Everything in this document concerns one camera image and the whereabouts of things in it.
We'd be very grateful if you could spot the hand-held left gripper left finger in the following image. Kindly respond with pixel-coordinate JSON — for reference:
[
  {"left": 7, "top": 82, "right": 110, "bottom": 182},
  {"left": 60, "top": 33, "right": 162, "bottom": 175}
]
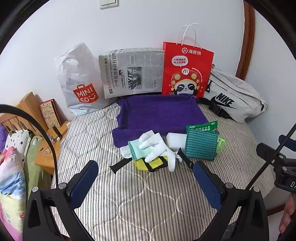
[{"left": 23, "top": 160, "right": 100, "bottom": 241}]

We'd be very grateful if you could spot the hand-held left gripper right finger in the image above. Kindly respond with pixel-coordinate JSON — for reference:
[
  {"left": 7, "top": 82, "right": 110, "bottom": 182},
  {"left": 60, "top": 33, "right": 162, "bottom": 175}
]
[{"left": 193, "top": 160, "right": 270, "bottom": 241}]

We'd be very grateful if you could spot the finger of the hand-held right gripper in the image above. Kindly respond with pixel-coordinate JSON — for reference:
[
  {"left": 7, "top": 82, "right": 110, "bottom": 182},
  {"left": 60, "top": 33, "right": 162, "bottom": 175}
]
[
  {"left": 278, "top": 134, "right": 296, "bottom": 149},
  {"left": 256, "top": 142, "right": 287, "bottom": 166}
]

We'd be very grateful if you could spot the black watch strap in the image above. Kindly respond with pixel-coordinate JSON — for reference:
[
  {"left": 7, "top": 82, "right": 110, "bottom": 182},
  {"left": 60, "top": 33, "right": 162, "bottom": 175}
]
[
  {"left": 109, "top": 158, "right": 133, "bottom": 174},
  {"left": 176, "top": 148, "right": 196, "bottom": 171}
]

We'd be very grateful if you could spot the teal striped cloth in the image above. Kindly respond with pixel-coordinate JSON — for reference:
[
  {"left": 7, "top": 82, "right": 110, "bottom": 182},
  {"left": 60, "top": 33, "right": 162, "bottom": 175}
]
[{"left": 184, "top": 128, "right": 218, "bottom": 161}]

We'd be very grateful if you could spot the green tissue pack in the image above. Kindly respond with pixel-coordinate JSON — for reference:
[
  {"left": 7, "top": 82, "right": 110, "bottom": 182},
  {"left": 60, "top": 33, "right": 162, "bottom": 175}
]
[{"left": 215, "top": 135, "right": 226, "bottom": 154}]

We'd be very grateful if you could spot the white sponge block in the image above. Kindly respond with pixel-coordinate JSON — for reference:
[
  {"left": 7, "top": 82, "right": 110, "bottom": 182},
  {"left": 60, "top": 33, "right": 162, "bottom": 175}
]
[{"left": 166, "top": 132, "right": 188, "bottom": 151}]

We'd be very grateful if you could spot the yellow mini bag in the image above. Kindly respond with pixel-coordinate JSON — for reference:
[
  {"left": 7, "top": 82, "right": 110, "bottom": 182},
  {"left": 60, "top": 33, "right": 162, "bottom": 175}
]
[{"left": 133, "top": 155, "right": 169, "bottom": 172}]

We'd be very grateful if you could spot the green snack packet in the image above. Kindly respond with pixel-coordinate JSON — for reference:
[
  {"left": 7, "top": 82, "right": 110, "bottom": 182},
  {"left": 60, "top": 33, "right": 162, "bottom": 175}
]
[{"left": 186, "top": 120, "right": 220, "bottom": 135}]

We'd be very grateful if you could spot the white mint printed sock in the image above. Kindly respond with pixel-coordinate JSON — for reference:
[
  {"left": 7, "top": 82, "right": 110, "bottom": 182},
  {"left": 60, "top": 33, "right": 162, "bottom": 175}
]
[{"left": 120, "top": 138, "right": 145, "bottom": 161}]

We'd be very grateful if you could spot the person's right hand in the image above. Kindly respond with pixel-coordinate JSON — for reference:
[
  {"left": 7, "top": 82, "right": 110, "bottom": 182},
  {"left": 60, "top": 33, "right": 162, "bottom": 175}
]
[{"left": 279, "top": 193, "right": 296, "bottom": 234}]

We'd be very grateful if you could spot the wooden nightstand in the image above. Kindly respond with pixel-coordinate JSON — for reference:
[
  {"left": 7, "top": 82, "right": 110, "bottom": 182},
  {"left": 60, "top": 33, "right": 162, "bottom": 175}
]
[{"left": 35, "top": 120, "right": 73, "bottom": 176}]

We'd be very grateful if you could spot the light green pillow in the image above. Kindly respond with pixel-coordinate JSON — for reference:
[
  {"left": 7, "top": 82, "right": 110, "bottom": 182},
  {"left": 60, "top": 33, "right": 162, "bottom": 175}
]
[{"left": 23, "top": 136, "right": 55, "bottom": 193}]

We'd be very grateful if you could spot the small black stick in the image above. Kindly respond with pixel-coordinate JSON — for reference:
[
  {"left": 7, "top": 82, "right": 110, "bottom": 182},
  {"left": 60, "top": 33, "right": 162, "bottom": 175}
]
[{"left": 53, "top": 124, "right": 64, "bottom": 140}]

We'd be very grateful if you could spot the striped quilt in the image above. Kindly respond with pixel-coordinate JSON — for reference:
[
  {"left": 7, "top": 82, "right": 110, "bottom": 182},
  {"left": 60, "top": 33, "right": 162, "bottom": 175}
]
[{"left": 51, "top": 100, "right": 275, "bottom": 241}]

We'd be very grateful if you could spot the white waist bag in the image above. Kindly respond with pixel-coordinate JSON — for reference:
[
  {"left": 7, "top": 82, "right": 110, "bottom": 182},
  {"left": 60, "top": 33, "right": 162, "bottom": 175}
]
[{"left": 196, "top": 64, "right": 269, "bottom": 123}]

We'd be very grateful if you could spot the colourful printed pillow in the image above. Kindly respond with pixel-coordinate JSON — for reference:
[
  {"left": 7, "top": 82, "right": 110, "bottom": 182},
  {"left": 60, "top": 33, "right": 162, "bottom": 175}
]
[{"left": 0, "top": 146, "right": 27, "bottom": 241}]

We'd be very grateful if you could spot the patterned cover book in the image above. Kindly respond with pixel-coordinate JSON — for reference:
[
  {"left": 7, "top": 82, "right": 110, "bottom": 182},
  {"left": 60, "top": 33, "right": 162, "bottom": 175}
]
[{"left": 39, "top": 99, "right": 62, "bottom": 129}]

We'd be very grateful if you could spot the white dotted pillow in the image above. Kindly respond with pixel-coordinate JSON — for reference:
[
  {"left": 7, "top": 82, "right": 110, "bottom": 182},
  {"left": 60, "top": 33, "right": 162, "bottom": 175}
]
[{"left": 5, "top": 128, "right": 31, "bottom": 163}]

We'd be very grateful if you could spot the purple towel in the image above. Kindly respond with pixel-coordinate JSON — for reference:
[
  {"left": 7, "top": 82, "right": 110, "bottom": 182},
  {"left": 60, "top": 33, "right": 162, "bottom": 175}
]
[{"left": 112, "top": 94, "right": 208, "bottom": 149}]

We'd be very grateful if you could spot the purple plush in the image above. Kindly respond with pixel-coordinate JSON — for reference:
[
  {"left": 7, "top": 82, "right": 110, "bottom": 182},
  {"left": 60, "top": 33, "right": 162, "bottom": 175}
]
[{"left": 0, "top": 124, "right": 8, "bottom": 153}]

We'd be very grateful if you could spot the wooden headboard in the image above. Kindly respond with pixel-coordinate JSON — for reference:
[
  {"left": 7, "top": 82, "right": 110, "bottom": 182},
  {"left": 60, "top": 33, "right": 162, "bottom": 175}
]
[{"left": 0, "top": 91, "right": 48, "bottom": 136}]

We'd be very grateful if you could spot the white plastic shopping bag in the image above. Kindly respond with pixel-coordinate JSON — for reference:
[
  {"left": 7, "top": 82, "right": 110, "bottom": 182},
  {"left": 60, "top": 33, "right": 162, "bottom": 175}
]
[{"left": 54, "top": 42, "right": 118, "bottom": 116}]

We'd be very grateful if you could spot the red paper bag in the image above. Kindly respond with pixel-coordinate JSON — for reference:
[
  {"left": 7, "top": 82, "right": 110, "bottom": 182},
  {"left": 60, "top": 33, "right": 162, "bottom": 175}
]
[{"left": 161, "top": 23, "right": 214, "bottom": 99}]

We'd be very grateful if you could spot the folded newspaper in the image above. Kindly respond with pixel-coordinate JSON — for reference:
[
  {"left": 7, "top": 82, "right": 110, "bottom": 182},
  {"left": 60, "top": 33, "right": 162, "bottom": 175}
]
[{"left": 98, "top": 47, "right": 165, "bottom": 100}]

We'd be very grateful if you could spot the brown wooden frame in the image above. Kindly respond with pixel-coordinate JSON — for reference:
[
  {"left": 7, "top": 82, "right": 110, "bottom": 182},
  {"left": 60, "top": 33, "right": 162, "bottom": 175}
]
[{"left": 235, "top": 0, "right": 256, "bottom": 81}]

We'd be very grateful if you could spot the white wall switch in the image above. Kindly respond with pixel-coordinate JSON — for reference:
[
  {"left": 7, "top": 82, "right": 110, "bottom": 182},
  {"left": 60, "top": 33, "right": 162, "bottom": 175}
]
[{"left": 99, "top": 0, "right": 119, "bottom": 10}]

